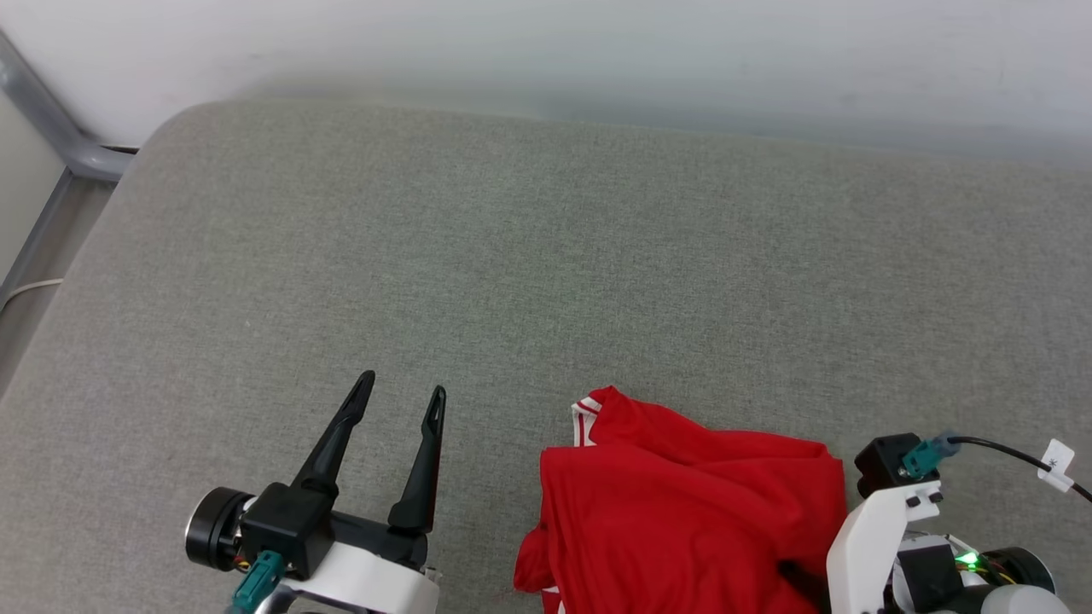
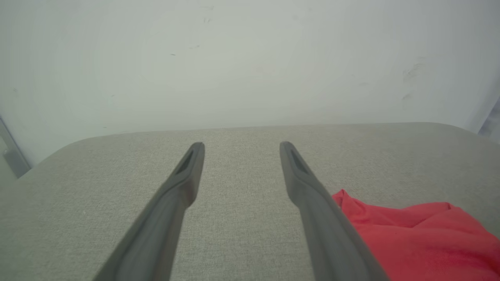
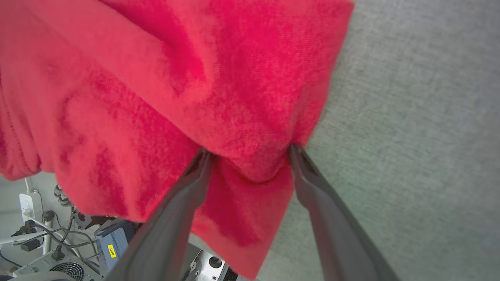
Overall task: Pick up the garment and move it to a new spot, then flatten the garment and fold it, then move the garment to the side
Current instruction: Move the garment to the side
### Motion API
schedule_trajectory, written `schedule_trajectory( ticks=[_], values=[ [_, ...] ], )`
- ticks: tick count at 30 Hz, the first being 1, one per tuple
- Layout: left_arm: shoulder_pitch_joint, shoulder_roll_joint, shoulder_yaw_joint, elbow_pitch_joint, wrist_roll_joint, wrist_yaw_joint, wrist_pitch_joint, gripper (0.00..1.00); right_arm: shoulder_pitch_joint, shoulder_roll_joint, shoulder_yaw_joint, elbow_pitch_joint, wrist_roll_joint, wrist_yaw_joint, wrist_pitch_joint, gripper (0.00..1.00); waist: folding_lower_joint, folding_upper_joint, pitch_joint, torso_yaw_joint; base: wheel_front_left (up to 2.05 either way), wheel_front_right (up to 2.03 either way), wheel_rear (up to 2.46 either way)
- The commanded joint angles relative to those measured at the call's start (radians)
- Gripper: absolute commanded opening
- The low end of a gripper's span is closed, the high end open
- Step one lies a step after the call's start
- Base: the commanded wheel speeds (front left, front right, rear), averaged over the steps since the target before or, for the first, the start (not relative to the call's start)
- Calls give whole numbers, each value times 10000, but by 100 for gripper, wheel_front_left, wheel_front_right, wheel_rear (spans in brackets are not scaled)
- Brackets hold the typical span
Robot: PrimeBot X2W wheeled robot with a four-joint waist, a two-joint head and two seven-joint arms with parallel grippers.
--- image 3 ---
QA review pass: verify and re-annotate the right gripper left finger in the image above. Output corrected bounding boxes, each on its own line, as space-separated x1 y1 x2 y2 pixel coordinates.
104 148 214 281

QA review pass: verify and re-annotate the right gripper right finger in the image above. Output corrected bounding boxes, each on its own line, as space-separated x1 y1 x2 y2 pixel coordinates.
288 144 400 281

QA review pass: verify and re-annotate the red and white garment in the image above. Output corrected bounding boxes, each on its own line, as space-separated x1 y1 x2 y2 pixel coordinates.
0 0 355 281

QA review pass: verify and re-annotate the grey box with yellow label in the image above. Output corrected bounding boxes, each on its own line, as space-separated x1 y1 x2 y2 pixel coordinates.
95 219 138 274

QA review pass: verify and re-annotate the silver device with black knob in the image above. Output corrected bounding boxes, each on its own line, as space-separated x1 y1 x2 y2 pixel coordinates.
187 250 239 281

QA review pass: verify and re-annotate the grey unit with fan grille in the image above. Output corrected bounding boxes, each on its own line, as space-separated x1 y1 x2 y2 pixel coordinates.
11 250 103 281

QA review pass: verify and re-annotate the grey fabric sofa cushion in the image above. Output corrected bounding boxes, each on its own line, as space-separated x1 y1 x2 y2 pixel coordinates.
256 0 500 281

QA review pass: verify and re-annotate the black power adapter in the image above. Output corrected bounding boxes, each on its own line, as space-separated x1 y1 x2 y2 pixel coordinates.
11 220 43 252

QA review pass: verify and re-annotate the white power strip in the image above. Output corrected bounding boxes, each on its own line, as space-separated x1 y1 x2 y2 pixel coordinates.
19 178 44 224

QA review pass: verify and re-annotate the grey corrugated hose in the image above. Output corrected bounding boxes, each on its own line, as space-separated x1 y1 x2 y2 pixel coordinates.
54 184 75 208

